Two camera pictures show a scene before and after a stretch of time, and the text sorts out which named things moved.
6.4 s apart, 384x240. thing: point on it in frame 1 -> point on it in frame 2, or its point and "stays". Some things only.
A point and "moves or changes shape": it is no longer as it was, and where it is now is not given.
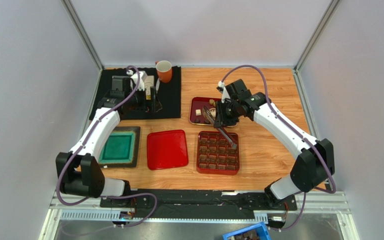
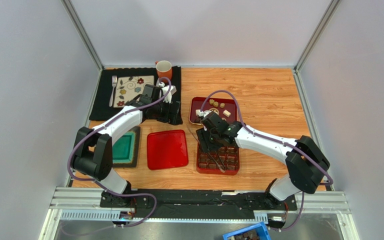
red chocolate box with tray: (215, 155) stays
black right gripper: (220, 117) -> (205, 143)
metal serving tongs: (206, 110) moves or changes shape
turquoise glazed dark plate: (121, 149) stays
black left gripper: (146, 106) -> (174, 118)
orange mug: (164, 71) stays
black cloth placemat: (170, 93) stays
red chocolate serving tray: (196, 115) stays
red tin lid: (167, 149) stays
